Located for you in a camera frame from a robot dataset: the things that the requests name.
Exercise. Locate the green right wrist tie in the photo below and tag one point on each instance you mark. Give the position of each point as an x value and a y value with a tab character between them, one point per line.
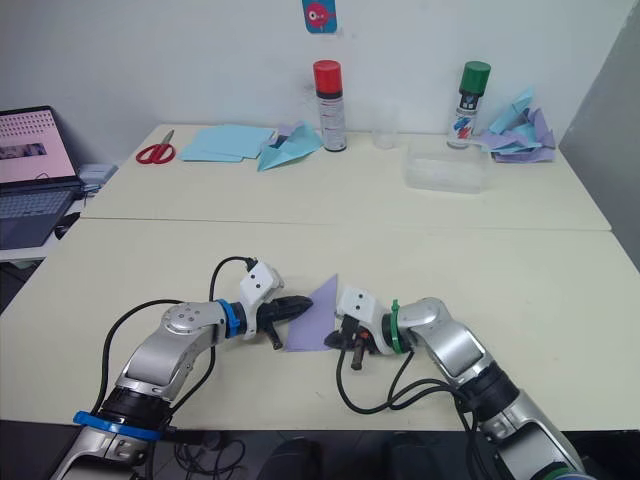
396	330

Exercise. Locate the purple paper sheet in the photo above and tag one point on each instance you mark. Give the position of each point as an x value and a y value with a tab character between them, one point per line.
315	325

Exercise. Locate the light blue paper stack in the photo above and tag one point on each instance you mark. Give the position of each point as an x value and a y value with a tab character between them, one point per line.
220	142

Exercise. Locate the green capped spray can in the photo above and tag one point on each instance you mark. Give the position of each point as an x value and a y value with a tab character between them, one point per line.
469	105

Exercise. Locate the small purple folded paper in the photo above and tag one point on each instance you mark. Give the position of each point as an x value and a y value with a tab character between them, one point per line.
286	131

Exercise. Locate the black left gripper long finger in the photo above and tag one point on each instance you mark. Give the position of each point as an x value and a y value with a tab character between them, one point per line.
301	306

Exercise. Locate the open laptop computer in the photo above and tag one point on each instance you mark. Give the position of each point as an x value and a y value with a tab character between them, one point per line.
30	170

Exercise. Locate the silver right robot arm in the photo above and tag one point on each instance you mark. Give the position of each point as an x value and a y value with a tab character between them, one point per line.
460	350

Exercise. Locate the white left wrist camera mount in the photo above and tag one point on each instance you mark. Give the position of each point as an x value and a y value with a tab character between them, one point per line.
257	282

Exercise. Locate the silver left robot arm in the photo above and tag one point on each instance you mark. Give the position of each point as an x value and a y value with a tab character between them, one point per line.
165	350

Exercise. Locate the clear plastic box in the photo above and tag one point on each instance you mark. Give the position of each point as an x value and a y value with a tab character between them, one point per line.
445	170

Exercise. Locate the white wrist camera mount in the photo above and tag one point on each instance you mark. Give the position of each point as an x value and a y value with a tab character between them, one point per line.
361	302
257	282

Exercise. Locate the blue cartoon wall sticker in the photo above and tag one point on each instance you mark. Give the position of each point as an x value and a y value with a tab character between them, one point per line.
319	16

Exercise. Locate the clear plastic cup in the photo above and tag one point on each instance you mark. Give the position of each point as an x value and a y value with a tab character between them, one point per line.
385	139

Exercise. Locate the small white box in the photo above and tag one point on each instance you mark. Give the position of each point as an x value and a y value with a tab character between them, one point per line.
97	174

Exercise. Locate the blue left wrist clamp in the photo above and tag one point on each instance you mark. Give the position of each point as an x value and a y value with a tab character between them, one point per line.
230	317

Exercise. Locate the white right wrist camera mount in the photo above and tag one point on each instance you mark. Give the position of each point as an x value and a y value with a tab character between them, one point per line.
361	302

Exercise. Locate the grey partition panel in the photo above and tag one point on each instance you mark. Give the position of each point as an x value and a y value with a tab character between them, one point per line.
605	150

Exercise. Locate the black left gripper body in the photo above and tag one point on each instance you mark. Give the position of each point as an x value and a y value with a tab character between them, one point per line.
270	311

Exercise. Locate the red capped spray can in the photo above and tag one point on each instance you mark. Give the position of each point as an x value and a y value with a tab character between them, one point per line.
331	110

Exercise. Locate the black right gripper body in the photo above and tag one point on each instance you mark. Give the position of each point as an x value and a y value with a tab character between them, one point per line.
356	336

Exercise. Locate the black computer mouse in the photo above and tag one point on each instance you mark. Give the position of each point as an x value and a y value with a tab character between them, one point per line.
67	225

